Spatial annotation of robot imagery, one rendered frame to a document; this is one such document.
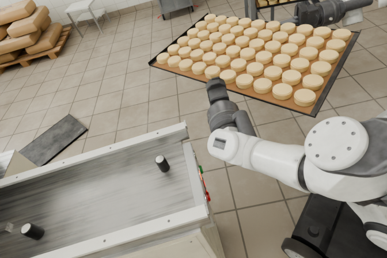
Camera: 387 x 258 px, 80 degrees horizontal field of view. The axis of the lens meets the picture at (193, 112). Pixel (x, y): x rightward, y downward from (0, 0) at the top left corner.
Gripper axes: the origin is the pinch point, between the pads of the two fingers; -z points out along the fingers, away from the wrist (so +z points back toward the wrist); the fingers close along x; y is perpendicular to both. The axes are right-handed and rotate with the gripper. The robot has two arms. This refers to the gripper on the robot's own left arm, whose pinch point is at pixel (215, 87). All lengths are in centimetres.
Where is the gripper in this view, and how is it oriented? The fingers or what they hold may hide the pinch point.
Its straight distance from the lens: 72.1
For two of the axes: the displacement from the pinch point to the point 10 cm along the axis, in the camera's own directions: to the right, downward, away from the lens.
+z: 1.3, 7.0, -7.0
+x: -2.1, -6.7, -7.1
